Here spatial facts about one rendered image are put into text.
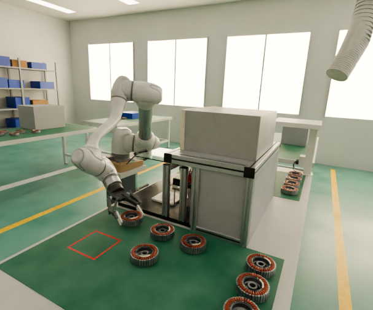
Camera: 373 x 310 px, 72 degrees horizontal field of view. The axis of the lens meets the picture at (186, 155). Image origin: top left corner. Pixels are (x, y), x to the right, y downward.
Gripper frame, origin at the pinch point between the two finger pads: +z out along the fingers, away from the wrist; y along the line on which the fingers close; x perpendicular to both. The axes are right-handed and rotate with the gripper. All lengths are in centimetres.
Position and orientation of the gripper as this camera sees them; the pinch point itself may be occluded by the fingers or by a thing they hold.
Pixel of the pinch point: (131, 217)
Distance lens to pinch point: 134.0
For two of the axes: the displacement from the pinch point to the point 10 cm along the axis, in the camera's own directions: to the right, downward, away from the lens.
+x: 3.6, -7.3, -5.9
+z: 5.4, 6.7, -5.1
